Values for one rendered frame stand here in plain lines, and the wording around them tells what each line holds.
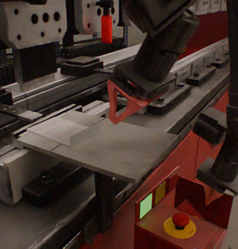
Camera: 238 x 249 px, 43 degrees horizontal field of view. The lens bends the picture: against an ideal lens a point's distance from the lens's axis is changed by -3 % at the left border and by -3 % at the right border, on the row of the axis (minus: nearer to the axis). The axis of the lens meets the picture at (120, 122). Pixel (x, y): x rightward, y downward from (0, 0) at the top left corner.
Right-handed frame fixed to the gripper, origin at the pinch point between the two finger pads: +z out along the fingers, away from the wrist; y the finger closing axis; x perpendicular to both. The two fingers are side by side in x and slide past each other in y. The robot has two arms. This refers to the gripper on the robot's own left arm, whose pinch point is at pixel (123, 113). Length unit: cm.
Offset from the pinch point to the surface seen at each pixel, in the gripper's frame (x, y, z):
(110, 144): 1.0, -0.1, 7.3
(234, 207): 56, -129, 90
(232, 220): 58, -116, 89
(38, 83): -19.5, -0.7, 8.7
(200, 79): -5, -89, 21
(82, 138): -4.0, 1.8, 9.2
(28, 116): -19.0, -0.4, 17.8
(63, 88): -33, -33, 31
